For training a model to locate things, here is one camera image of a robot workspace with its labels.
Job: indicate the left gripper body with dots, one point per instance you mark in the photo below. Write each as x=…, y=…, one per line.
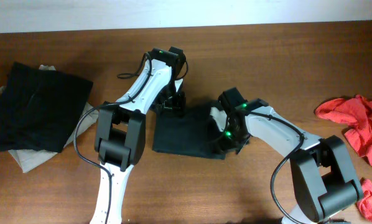
x=172, y=104

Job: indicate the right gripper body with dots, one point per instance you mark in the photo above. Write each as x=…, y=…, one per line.
x=224, y=144

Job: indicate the dark green Nike t-shirt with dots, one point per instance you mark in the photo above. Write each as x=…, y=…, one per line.
x=194, y=134

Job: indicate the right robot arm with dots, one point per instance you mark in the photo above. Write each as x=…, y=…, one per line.
x=323, y=176

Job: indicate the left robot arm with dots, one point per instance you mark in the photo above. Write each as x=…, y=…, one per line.
x=121, y=127

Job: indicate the red t-shirt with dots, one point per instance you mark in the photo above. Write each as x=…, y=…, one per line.
x=356, y=113

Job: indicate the folded black garment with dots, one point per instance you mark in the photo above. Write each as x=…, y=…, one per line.
x=39, y=109

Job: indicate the folded beige garment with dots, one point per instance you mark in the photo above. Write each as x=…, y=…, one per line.
x=28, y=159

